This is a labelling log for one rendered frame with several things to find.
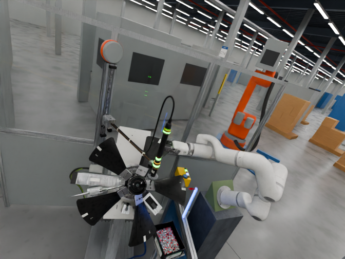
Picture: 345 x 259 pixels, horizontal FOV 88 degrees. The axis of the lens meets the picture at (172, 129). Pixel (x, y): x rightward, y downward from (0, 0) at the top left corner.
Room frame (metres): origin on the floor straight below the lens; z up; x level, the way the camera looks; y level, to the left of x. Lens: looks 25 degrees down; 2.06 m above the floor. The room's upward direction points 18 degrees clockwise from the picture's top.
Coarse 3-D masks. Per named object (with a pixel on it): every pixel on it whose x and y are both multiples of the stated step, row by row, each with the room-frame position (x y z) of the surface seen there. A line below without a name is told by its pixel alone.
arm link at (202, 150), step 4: (196, 144) 1.03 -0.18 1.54; (200, 144) 1.03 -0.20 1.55; (204, 144) 1.03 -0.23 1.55; (196, 148) 1.00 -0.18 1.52; (200, 148) 1.01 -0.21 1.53; (204, 148) 1.02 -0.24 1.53; (208, 148) 1.04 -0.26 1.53; (196, 152) 0.99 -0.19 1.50; (200, 152) 1.00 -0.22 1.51; (204, 152) 1.01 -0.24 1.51; (208, 152) 1.02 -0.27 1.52; (196, 156) 1.00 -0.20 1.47; (200, 156) 1.00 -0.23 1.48; (204, 156) 1.01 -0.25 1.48; (208, 156) 1.01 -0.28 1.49
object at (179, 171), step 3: (177, 168) 1.37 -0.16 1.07; (180, 168) 1.38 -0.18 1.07; (183, 168) 1.39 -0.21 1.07; (186, 168) 1.41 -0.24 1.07; (177, 171) 1.34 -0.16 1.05; (180, 171) 1.33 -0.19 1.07; (183, 171) 1.35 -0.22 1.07; (186, 171) 1.36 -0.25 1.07; (177, 174) 1.32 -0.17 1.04; (180, 174) 1.29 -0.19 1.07; (183, 174) 1.30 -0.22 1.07; (183, 177) 1.26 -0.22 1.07; (186, 180) 1.25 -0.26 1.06; (189, 180) 1.26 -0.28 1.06; (186, 183) 1.25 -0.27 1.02; (186, 186) 1.26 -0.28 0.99
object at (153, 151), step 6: (150, 138) 1.15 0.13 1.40; (156, 138) 1.15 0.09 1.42; (156, 144) 1.11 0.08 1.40; (168, 144) 1.11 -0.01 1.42; (144, 150) 1.09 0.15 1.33; (150, 150) 1.07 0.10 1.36; (156, 150) 1.07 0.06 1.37; (150, 156) 1.03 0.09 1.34; (162, 156) 1.03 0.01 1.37; (144, 162) 1.00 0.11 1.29
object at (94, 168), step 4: (92, 164) 0.98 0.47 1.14; (96, 164) 1.00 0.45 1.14; (92, 168) 0.95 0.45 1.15; (96, 168) 0.95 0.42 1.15; (100, 168) 0.96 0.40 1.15; (104, 168) 1.00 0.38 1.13; (92, 172) 0.93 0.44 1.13; (96, 172) 0.94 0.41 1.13; (100, 172) 0.95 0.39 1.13; (104, 172) 0.99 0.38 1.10
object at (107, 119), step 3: (105, 114) 1.32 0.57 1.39; (108, 114) 1.34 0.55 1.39; (105, 117) 1.28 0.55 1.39; (108, 117) 1.30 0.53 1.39; (111, 117) 1.31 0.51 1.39; (102, 120) 1.29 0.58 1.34; (105, 120) 1.27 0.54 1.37; (108, 120) 1.25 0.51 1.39; (111, 120) 1.27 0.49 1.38; (114, 120) 1.29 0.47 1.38; (105, 123) 1.26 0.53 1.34; (108, 123) 1.25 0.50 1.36; (114, 123) 1.29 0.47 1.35; (108, 126) 1.25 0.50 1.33; (111, 126) 1.28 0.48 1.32
